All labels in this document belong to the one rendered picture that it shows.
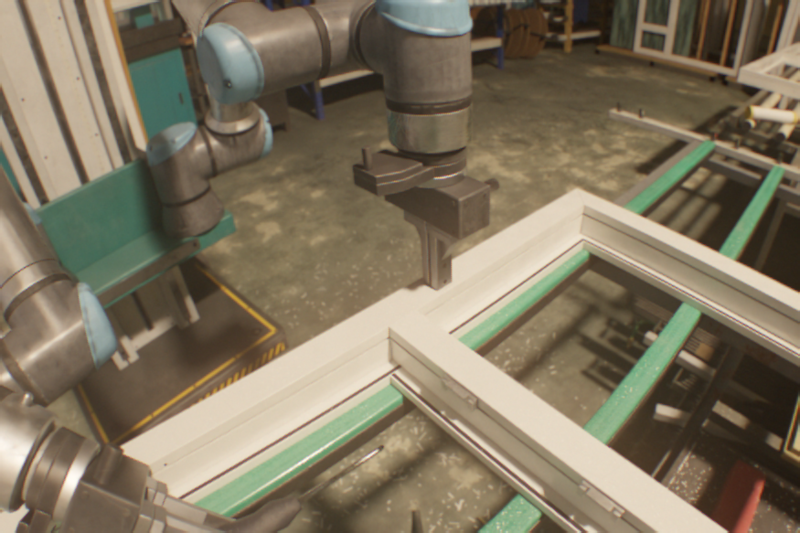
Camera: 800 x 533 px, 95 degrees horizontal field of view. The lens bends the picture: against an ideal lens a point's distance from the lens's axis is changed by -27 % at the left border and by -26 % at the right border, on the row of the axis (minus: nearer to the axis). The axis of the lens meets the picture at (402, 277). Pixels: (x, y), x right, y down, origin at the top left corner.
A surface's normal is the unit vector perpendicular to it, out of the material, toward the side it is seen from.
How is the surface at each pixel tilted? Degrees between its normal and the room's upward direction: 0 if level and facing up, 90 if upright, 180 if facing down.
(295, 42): 75
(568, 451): 0
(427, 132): 90
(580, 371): 0
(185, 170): 90
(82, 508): 52
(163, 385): 0
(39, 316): 47
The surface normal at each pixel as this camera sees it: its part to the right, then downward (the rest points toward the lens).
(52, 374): 0.80, 0.28
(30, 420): 0.55, -0.80
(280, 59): 0.58, 0.54
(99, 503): 0.46, -0.15
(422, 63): -0.09, 0.61
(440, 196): -0.77, 0.43
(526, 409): -0.07, -0.79
